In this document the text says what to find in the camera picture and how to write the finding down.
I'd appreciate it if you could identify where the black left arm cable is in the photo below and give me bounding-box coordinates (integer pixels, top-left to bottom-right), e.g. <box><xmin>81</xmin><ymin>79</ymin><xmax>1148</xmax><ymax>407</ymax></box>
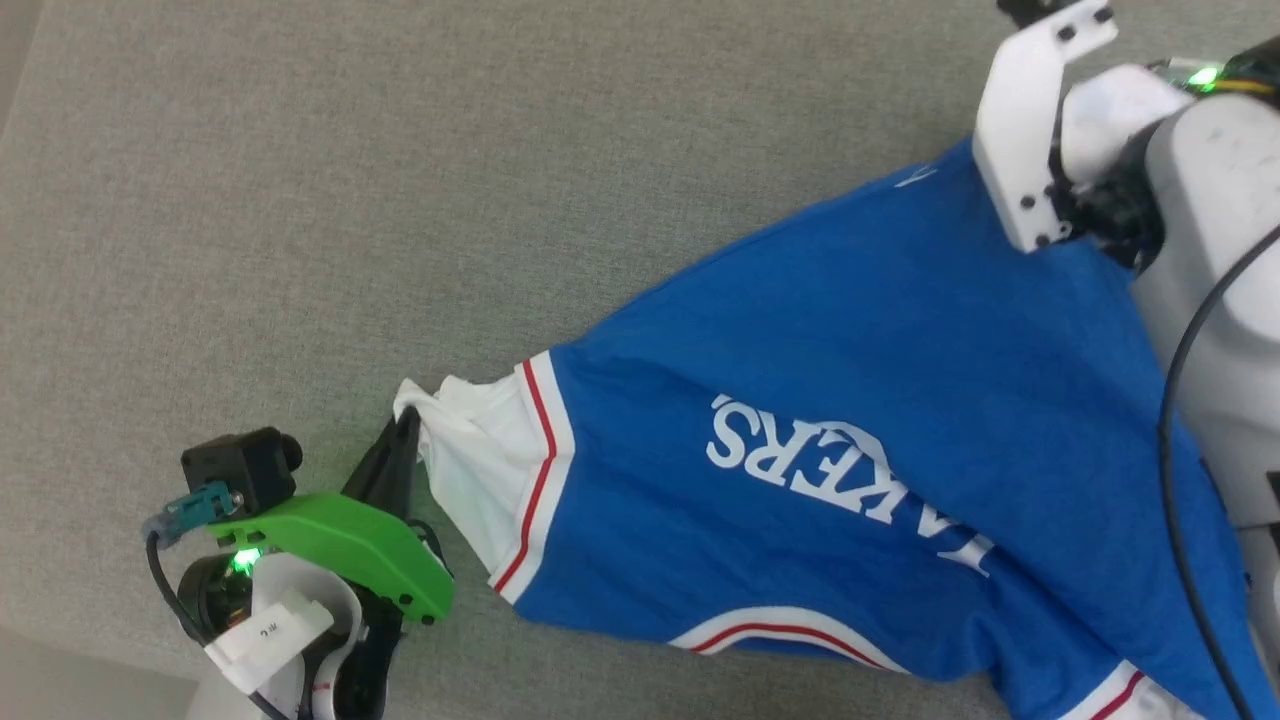
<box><xmin>143</xmin><ymin>482</ymin><xmax>293</xmax><ymax>720</ymax></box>

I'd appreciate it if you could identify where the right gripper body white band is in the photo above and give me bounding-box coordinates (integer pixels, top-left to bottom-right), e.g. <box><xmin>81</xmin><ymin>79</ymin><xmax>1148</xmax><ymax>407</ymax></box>
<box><xmin>972</xmin><ymin>0</ymin><xmax>1193</xmax><ymax>273</ymax></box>

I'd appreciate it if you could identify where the white left cable label tag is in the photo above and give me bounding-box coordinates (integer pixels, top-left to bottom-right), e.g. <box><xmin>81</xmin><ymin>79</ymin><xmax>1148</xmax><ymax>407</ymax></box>
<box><xmin>204</xmin><ymin>588</ymin><xmax>335</xmax><ymax>697</ymax></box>

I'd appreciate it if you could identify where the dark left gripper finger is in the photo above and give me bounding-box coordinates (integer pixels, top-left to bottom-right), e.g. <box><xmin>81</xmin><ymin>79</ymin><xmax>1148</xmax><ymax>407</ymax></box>
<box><xmin>343</xmin><ymin>420</ymin><xmax>403</xmax><ymax>509</ymax></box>
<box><xmin>385</xmin><ymin>407</ymin><xmax>424</xmax><ymax>525</ymax></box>

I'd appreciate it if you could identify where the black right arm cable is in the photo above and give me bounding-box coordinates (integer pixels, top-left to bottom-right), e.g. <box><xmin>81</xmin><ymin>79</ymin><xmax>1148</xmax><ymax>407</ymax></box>
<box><xmin>1157</xmin><ymin>224</ymin><xmax>1280</xmax><ymax>720</ymax></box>

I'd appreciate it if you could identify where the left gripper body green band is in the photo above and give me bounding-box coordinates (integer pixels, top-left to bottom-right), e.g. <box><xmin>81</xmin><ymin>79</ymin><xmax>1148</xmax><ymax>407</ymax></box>
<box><xmin>207</xmin><ymin>490</ymin><xmax>457</xmax><ymax>720</ymax></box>

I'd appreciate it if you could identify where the blue white basketball jersey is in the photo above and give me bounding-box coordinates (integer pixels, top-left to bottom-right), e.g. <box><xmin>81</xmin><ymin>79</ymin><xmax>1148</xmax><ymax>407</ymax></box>
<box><xmin>392</xmin><ymin>134</ymin><xmax>1280</xmax><ymax>720</ymax></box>

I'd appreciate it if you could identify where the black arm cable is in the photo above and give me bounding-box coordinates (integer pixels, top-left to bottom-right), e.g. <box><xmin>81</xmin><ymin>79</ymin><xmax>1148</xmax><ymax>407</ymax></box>
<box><xmin>143</xmin><ymin>482</ymin><xmax>293</xmax><ymax>720</ymax></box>
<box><xmin>1157</xmin><ymin>224</ymin><xmax>1280</xmax><ymax>720</ymax></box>

